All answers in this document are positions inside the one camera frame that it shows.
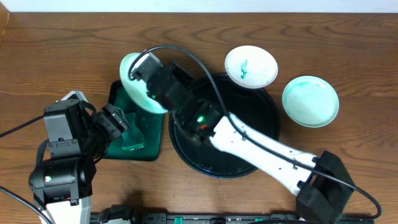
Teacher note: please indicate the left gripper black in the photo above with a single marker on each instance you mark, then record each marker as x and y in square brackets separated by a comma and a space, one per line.
[113, 121]

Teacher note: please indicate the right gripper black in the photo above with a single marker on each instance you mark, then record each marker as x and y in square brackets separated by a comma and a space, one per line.
[184, 76]

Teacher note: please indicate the green scrub sponge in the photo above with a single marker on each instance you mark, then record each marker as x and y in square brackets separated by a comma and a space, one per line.
[133, 138]

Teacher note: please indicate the white plate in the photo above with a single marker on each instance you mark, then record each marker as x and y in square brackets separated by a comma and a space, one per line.
[137, 90]
[310, 101]
[251, 67]

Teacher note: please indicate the white plate back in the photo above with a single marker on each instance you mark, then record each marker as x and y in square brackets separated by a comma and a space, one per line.
[251, 67]

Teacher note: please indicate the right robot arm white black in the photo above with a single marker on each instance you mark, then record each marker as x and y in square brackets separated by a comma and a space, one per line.
[321, 185]

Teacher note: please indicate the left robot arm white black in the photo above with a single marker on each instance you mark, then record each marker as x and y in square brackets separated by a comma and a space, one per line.
[78, 138]

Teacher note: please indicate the black rectangular soapy water tray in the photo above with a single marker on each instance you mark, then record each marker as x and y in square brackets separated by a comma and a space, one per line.
[148, 123]

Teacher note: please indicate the round black tray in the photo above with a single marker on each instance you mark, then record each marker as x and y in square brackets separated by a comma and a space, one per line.
[256, 108]

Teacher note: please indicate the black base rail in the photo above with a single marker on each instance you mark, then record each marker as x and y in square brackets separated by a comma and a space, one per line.
[125, 214]

